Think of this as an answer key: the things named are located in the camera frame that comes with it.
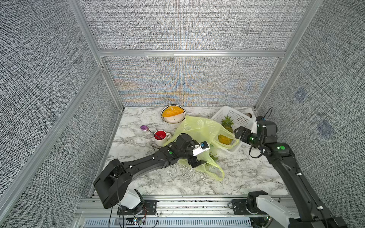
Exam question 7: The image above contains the white mug with red liquid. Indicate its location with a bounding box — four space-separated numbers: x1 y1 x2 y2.
154 130 171 147

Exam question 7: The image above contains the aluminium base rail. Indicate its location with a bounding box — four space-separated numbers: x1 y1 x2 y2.
71 195 281 228

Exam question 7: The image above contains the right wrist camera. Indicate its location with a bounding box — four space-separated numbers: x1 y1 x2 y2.
251 116 266 134

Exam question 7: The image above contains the yellow-green plastic bag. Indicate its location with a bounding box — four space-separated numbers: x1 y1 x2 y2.
164 116 235 181

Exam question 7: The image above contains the patterned bowl with orange food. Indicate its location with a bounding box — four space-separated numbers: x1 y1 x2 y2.
161 105 186 124

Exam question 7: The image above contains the pineapple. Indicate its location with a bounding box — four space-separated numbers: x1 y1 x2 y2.
218 115 235 146
206 151 219 167

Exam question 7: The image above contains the purple spoon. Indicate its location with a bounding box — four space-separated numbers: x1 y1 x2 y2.
140 125 155 134

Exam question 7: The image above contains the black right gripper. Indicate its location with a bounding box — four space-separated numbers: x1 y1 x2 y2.
235 126 265 153

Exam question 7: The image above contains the white plastic basket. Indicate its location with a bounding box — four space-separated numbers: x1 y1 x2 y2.
211 106 255 154

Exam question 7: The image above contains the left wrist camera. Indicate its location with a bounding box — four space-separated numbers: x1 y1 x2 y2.
193 141 210 156

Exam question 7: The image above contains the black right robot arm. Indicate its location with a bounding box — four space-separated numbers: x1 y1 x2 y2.
234 120 347 228

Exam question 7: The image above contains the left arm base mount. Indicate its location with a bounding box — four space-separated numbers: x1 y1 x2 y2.
117 199 157 216

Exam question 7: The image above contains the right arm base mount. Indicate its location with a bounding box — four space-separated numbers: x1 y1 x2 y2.
231 199 258 215

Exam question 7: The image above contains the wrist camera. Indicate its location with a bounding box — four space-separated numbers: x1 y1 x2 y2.
251 116 266 134
193 141 210 156

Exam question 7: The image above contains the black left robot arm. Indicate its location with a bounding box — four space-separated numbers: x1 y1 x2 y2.
94 133 210 209

